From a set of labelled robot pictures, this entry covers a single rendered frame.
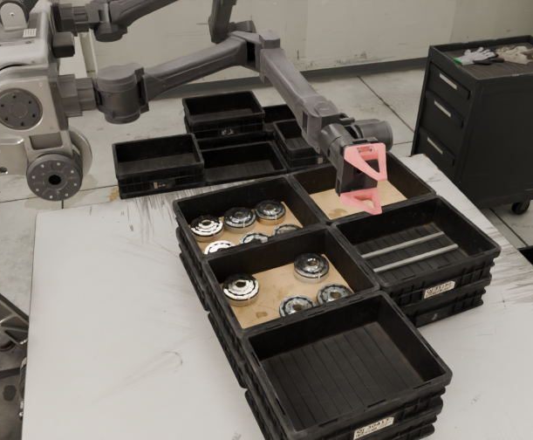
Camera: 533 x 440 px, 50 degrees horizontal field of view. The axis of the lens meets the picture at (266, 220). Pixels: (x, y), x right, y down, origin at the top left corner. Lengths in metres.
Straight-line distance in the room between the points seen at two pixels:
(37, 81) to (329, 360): 0.92
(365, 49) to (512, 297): 3.39
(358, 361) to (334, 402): 0.14
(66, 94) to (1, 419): 1.33
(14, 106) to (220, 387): 0.86
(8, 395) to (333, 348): 1.27
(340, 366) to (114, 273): 0.84
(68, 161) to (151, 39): 2.98
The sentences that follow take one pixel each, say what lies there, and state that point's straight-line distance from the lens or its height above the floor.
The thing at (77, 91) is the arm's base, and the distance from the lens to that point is 1.27.
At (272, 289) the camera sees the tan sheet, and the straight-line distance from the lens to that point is 1.64.
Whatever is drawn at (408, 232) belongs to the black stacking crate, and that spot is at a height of 0.83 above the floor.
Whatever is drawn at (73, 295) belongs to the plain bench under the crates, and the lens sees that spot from 1.91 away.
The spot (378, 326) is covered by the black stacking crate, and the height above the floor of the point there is 0.83.
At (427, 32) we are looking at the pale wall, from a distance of 5.24.
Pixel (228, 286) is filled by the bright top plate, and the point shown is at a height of 0.86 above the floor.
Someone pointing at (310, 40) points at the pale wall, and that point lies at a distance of 4.80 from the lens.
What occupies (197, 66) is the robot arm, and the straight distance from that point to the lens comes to 1.36.
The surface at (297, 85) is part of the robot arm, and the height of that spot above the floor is 1.48.
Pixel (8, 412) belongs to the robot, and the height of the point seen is 0.24.
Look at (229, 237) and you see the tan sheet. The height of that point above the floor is 0.83.
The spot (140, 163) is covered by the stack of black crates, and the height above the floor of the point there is 0.49.
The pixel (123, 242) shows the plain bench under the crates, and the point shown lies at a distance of 2.06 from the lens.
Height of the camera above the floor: 1.97
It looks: 37 degrees down
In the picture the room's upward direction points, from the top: straight up
